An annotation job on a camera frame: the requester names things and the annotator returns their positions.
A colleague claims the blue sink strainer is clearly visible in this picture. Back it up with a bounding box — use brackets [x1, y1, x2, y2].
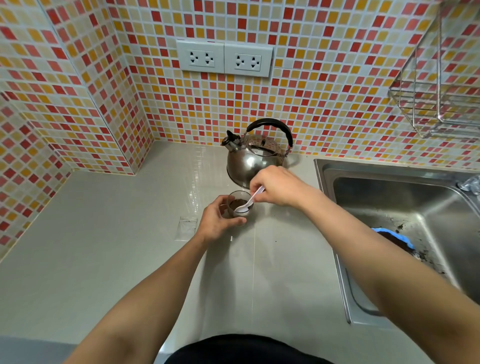
[371, 227, 416, 251]

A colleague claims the person's black shirt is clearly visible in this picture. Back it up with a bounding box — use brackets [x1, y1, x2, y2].
[164, 334, 335, 364]

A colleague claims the person's right forearm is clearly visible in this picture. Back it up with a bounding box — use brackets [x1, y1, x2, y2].
[299, 187, 480, 364]

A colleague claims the person's right hand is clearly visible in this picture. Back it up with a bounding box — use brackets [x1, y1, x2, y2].
[249, 165, 324, 209]

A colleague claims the stainless steel whistling kettle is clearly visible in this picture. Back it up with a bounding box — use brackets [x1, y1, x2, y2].
[220, 118, 294, 190]

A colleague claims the white plastic spoon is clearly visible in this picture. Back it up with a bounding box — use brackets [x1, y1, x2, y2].
[234, 185, 266, 214]

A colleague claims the stainless steel sink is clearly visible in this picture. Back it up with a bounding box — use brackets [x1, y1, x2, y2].
[314, 158, 480, 328]

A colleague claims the clear glass cup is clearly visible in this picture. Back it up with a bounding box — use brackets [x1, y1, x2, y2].
[226, 190, 255, 219]

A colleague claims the clear plastic packet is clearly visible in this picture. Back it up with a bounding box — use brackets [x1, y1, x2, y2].
[175, 216, 199, 242]

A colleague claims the white double wall socket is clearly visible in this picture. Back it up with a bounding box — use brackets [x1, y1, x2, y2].
[176, 39, 225, 74]
[224, 43, 274, 79]

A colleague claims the person's left hand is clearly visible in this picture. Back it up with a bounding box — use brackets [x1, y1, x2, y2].
[195, 195, 248, 245]

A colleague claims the chrome wire wall rack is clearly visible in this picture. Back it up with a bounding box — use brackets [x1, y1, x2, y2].
[388, 0, 480, 140]

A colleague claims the person's left forearm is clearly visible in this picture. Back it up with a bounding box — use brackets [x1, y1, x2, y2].
[63, 233, 211, 364]

